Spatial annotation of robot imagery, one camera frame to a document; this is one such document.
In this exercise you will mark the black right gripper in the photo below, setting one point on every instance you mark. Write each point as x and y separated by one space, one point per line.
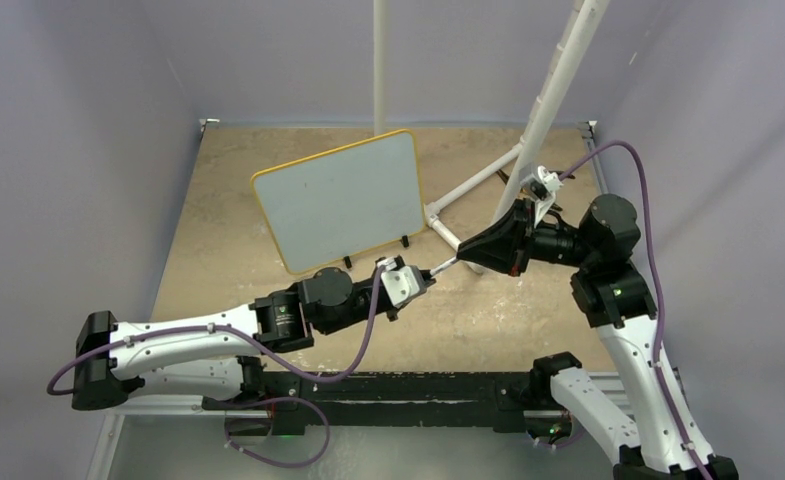
507 242

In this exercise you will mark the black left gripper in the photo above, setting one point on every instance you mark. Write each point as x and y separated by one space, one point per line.
391 315

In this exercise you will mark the black-capped whiteboard marker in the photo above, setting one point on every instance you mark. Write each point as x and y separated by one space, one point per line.
445 265

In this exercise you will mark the yellow-framed whiteboard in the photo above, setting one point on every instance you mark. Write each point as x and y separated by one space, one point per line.
342 202

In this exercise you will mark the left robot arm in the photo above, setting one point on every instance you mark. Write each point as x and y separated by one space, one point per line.
218 355

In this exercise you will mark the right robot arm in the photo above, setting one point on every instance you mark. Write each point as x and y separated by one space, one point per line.
659 438

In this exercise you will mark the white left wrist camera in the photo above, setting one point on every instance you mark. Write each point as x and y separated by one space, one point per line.
402 282

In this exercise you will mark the yellow-handled pliers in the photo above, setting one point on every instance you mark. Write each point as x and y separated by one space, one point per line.
504 177

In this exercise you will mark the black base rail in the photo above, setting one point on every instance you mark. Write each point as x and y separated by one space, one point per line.
500 401

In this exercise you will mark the right metal corner bracket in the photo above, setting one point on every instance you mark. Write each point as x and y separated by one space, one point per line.
587 129

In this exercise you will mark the metal corner bracket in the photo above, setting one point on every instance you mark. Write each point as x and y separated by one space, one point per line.
208 124
587 129

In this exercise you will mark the white PVC pipe frame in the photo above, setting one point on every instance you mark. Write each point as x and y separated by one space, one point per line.
458 49

